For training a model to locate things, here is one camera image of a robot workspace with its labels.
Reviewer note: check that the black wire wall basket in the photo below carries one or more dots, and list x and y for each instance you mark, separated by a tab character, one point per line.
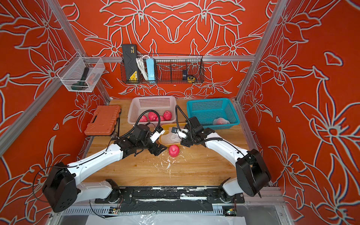
171	69

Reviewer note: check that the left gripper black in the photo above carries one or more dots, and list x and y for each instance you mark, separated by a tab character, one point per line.
159	150

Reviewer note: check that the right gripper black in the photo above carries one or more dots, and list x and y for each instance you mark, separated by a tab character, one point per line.
186	143

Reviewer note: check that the small tape measure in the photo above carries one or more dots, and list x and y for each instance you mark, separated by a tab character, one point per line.
191	79

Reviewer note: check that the clear acrylic wall box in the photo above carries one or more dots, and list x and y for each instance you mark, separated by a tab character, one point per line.
71	72

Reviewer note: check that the netted apple large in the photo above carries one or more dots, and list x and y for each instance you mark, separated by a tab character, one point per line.
174	151

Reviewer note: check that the yellow plastic tray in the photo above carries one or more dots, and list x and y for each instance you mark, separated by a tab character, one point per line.
167	128

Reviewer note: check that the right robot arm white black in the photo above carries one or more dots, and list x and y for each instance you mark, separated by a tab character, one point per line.
252	174

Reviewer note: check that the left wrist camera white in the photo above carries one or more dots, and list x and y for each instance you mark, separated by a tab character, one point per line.
158	132

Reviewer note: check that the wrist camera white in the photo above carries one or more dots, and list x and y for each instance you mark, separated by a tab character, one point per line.
181	133
158	132

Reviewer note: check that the pink plastic basket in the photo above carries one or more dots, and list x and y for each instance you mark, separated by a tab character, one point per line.
160	104

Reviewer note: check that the light blue power bank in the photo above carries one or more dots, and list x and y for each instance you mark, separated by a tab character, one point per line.
150	63

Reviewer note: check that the netted apple bottom hidden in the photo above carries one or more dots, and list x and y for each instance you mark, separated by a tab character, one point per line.
220	121

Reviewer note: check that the teal plastic basket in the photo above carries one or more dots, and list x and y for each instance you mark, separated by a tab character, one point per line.
207	110

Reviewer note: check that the orange tool case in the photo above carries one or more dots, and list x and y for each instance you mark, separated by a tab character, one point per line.
103	121

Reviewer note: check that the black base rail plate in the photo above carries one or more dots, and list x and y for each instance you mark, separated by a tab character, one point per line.
191	200

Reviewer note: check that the black yellow device box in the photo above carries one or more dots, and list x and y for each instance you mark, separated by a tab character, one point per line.
130	63

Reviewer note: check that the dark green tool in box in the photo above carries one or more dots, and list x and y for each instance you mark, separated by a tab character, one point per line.
80	85

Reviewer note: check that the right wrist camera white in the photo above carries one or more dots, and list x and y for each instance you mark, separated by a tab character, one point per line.
181	133

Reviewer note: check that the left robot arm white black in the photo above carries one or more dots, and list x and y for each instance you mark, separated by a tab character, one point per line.
66	184

